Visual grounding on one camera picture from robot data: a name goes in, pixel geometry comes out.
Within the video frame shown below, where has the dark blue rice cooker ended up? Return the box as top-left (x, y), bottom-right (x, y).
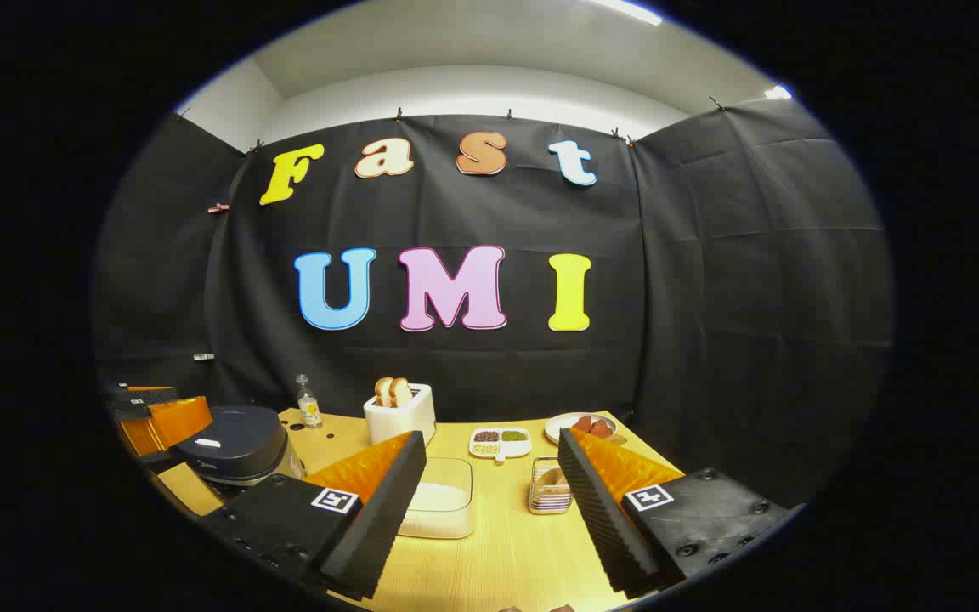
top-left (173, 405), bottom-right (303, 487)

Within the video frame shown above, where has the small glass bottle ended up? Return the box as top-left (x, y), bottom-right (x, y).
top-left (296, 374), bottom-right (323, 428)

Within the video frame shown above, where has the clear container of white rice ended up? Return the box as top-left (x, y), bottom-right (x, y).
top-left (398, 457), bottom-right (475, 540)

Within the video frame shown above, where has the white divided dish of beans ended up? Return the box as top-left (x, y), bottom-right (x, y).
top-left (468, 428), bottom-right (532, 462)

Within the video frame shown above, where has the white toaster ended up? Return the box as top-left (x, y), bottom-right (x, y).
top-left (363, 383), bottom-right (437, 447)

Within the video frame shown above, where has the black backdrop cloth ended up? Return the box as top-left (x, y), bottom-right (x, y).
top-left (92, 98), bottom-right (894, 511)

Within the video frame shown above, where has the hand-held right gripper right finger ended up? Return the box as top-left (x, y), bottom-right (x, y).
top-left (557, 428), bottom-right (796, 598)

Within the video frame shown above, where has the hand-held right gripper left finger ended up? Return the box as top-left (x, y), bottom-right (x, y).
top-left (201, 431), bottom-right (427, 601)

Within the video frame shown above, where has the metal wire chopstick holder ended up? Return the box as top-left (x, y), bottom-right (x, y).
top-left (529, 456), bottom-right (575, 516)

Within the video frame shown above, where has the white round plate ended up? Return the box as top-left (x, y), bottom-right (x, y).
top-left (544, 412), bottom-right (626, 446)

